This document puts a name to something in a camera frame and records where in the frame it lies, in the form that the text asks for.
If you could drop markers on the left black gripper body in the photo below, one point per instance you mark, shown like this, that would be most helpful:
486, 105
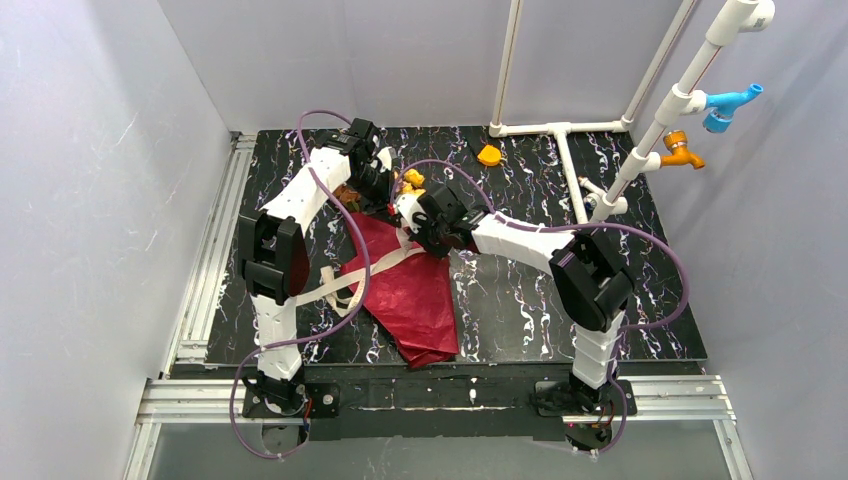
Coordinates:
378, 185

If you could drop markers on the white PVC pipe frame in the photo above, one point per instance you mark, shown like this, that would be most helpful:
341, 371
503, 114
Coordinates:
592, 203

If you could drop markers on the red wrapping paper sheet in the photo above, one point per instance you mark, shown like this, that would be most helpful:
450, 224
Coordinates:
410, 294

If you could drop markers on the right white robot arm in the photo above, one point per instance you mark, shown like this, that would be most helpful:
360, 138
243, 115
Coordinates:
593, 282

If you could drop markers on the blue plastic faucet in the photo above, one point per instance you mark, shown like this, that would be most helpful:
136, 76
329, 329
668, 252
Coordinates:
722, 107

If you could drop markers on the beige ribbon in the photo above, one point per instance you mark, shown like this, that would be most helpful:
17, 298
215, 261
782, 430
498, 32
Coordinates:
343, 293

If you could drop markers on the yellow fake flower bunch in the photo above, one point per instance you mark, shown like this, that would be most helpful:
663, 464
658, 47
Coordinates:
411, 182

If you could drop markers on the orange tape measure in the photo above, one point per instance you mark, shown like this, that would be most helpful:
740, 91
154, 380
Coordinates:
489, 156

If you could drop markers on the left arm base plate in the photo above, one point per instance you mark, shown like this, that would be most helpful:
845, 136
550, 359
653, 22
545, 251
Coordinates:
321, 401

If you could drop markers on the pink fake flower bunch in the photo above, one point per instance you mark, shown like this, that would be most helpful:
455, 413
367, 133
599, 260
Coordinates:
349, 198

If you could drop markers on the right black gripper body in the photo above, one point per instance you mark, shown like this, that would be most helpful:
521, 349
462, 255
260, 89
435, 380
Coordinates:
416, 223

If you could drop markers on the orange plastic faucet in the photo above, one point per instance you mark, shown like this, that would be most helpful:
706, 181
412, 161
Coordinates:
679, 154

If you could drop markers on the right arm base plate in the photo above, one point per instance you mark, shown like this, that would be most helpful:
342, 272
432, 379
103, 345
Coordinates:
589, 414

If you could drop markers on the aluminium rail frame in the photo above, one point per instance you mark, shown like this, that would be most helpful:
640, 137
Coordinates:
191, 393

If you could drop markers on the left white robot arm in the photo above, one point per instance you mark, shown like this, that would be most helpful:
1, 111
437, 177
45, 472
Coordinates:
273, 259

